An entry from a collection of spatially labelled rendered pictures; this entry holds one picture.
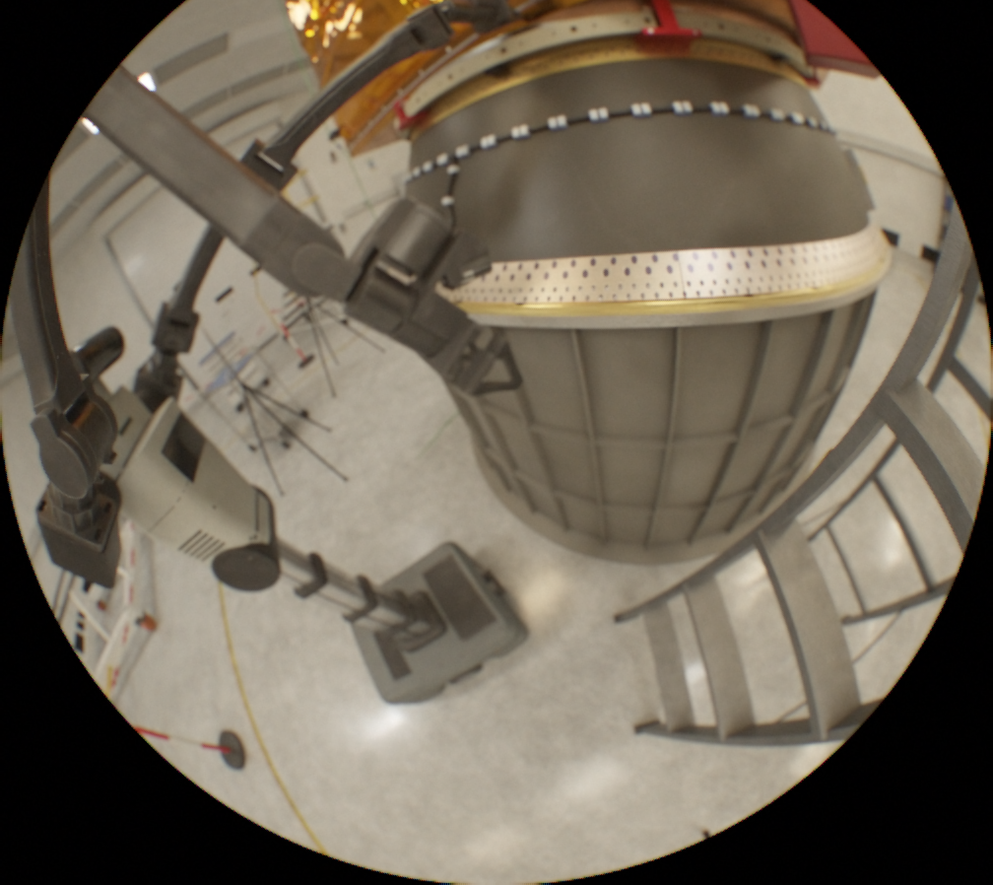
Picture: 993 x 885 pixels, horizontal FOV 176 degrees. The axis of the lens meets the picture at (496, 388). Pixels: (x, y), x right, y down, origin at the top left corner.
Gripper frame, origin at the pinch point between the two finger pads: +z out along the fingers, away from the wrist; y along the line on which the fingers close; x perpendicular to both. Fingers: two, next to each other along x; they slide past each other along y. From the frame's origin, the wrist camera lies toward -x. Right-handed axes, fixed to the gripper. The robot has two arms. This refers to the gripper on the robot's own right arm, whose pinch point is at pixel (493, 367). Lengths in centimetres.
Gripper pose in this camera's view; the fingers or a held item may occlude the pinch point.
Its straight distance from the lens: 40.9
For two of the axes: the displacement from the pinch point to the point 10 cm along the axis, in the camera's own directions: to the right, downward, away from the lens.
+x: -5.3, 8.4, 0.8
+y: -5.4, -4.0, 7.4
